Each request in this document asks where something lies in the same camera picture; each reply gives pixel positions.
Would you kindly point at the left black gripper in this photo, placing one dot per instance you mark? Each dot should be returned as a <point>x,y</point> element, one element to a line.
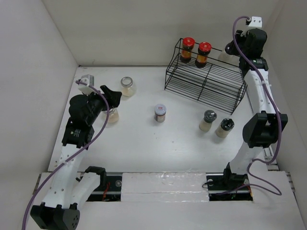
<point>112,97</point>

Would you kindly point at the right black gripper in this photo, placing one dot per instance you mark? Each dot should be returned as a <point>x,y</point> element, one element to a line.
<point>238,36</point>

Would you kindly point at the black cap white powder bottle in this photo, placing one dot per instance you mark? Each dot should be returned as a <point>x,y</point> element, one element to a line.
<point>225,57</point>

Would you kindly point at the red lid sauce jar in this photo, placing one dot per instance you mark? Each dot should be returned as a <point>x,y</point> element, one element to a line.
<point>204,50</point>
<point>187,47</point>

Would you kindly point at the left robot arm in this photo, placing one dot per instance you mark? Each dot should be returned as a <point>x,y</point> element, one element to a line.
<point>60,208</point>

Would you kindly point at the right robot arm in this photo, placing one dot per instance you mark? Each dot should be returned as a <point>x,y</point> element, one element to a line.
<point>267,123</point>

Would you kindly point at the near glass jar silver rim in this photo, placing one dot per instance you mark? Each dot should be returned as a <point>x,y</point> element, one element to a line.
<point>113,115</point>

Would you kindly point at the glass jar silver rim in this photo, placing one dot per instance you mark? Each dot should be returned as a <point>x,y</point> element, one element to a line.
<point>113,115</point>
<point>128,86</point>

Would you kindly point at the far glass jar silver rim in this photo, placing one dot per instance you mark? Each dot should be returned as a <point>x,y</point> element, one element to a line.
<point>128,86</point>

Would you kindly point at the white lid spice jar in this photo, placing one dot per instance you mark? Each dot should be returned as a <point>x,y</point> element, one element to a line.
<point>159,112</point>

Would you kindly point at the silver cap grinder bottle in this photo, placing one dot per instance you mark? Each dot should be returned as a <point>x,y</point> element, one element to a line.
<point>208,118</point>

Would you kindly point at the black cap grinder bottle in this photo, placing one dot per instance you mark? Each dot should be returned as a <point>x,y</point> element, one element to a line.
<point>225,127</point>

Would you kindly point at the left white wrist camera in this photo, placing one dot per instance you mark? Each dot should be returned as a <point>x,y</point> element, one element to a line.
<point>88,81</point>

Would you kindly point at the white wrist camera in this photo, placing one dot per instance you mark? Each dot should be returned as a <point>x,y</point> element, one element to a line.
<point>254,21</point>
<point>88,81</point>

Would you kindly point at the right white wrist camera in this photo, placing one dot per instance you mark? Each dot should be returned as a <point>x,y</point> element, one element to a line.
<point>254,21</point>

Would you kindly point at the black wire rack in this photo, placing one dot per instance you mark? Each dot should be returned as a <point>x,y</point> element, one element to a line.
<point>219,84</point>

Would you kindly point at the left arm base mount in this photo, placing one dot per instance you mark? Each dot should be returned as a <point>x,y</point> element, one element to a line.
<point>109,189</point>

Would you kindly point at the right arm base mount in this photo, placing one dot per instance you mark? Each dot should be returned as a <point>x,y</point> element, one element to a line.
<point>228,186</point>

